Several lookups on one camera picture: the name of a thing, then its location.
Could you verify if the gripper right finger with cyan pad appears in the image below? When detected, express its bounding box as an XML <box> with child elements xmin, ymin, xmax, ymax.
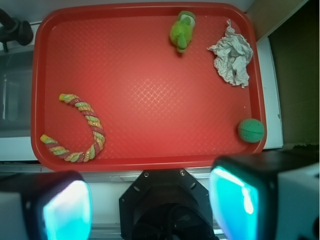
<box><xmin>208</xmin><ymin>151</ymin><xmax>320</xmax><ymax>240</ymax></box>

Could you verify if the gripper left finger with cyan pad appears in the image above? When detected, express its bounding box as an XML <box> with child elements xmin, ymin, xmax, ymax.
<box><xmin>0</xmin><ymin>171</ymin><xmax>93</xmax><ymax>240</ymax></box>

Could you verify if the white paper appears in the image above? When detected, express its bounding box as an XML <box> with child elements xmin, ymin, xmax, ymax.
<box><xmin>207</xmin><ymin>19</ymin><xmax>254</xmax><ymax>89</ymax></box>

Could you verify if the white table board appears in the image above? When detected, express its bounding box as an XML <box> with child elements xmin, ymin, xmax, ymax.
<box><xmin>256</xmin><ymin>37</ymin><xmax>284</xmax><ymax>150</ymax></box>

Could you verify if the green rubber ball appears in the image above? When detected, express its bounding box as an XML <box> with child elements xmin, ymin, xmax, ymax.
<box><xmin>237</xmin><ymin>118</ymin><xmax>265</xmax><ymax>143</ymax></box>

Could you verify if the red plastic tray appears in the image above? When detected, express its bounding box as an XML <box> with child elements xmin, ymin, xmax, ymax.
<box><xmin>31</xmin><ymin>2</ymin><xmax>266</xmax><ymax>172</ymax></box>

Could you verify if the brown cardboard box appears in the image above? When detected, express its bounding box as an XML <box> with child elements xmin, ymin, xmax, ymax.
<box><xmin>246</xmin><ymin>0</ymin><xmax>320</xmax><ymax>148</ymax></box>

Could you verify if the black clamp fixture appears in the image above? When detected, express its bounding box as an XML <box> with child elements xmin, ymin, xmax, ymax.
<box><xmin>0</xmin><ymin>9</ymin><xmax>34</xmax><ymax>53</ymax></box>

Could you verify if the green plush toy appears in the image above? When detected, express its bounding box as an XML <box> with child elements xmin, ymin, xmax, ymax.
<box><xmin>169</xmin><ymin>11</ymin><xmax>196</xmax><ymax>54</ymax></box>

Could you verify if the twisted multicolour rope toy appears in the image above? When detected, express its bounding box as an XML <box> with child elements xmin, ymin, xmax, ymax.
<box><xmin>40</xmin><ymin>93</ymin><xmax>106</xmax><ymax>163</ymax></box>

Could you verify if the black octagonal mount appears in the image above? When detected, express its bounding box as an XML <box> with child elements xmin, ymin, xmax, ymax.
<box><xmin>119</xmin><ymin>169</ymin><xmax>218</xmax><ymax>240</ymax></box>

